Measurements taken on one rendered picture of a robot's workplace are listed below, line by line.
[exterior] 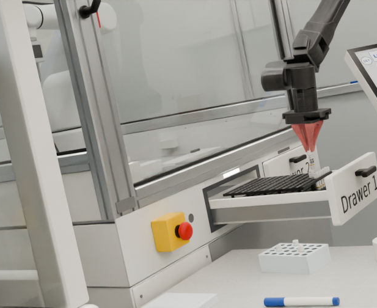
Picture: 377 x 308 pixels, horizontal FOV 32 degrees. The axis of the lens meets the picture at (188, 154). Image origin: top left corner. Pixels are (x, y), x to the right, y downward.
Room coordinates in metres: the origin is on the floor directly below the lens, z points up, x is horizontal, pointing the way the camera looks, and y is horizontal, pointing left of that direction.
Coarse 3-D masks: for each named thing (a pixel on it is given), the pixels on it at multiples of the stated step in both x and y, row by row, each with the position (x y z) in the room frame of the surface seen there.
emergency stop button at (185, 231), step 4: (180, 224) 1.38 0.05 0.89; (184, 224) 1.38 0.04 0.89; (188, 224) 1.39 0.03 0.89; (180, 228) 1.37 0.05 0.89; (184, 228) 1.37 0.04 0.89; (188, 228) 1.38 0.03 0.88; (180, 232) 1.37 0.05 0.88; (184, 232) 1.37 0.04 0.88; (188, 232) 1.38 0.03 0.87; (192, 232) 1.39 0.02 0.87; (180, 236) 1.37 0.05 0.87; (184, 236) 1.37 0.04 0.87; (188, 236) 1.38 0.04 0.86
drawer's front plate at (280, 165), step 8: (288, 152) 1.94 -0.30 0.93; (296, 152) 1.98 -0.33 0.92; (304, 152) 2.02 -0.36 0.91; (272, 160) 1.85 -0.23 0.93; (280, 160) 1.88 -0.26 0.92; (288, 160) 1.93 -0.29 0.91; (304, 160) 2.01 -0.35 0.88; (264, 168) 1.83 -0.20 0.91; (272, 168) 1.84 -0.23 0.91; (280, 168) 1.88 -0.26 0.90; (288, 168) 1.92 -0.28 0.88; (296, 168) 1.96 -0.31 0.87; (304, 168) 2.00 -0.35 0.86; (272, 176) 1.83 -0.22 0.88
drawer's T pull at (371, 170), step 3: (369, 168) 1.48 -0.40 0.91; (372, 168) 1.48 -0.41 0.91; (375, 168) 1.50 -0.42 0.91; (357, 171) 1.48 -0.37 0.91; (360, 171) 1.48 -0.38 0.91; (363, 171) 1.46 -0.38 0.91; (366, 171) 1.45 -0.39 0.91; (369, 171) 1.46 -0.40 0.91; (372, 171) 1.48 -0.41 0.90; (375, 171) 1.50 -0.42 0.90; (357, 174) 1.48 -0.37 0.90; (360, 174) 1.48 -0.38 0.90; (363, 174) 1.45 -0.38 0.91; (366, 174) 1.45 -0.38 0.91; (369, 174) 1.46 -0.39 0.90
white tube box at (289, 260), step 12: (264, 252) 1.37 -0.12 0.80; (276, 252) 1.35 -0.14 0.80; (288, 252) 1.33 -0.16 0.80; (300, 252) 1.31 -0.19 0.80; (312, 252) 1.29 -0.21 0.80; (324, 252) 1.32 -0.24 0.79; (264, 264) 1.35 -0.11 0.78; (276, 264) 1.33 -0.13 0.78; (288, 264) 1.31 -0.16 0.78; (300, 264) 1.29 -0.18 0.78; (312, 264) 1.29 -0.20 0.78; (324, 264) 1.32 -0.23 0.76
